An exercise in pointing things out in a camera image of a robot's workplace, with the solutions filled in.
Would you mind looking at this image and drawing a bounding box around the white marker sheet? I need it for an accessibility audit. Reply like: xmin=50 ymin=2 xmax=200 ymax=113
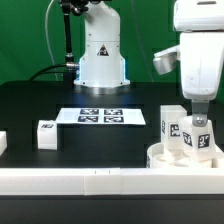
xmin=56 ymin=108 xmax=146 ymax=125

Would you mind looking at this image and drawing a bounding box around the black cable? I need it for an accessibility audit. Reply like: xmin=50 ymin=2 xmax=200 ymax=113
xmin=28 ymin=63 xmax=76 ymax=82

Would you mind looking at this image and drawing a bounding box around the white U-shaped fence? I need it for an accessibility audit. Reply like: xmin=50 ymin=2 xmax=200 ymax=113
xmin=0 ymin=130 xmax=224 ymax=197

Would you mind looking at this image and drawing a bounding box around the white cable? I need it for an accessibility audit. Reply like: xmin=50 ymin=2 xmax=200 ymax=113
xmin=44 ymin=0 xmax=59 ymax=81

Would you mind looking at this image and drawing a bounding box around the white round stool seat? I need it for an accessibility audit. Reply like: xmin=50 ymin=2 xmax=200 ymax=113
xmin=146 ymin=143 xmax=212 ymax=169

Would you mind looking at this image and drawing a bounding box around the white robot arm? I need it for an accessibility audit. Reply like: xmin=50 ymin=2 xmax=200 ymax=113
xmin=74 ymin=0 xmax=224 ymax=127

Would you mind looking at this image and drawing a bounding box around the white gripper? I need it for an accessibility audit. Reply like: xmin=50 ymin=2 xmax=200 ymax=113
xmin=153 ymin=32 xmax=224 ymax=126

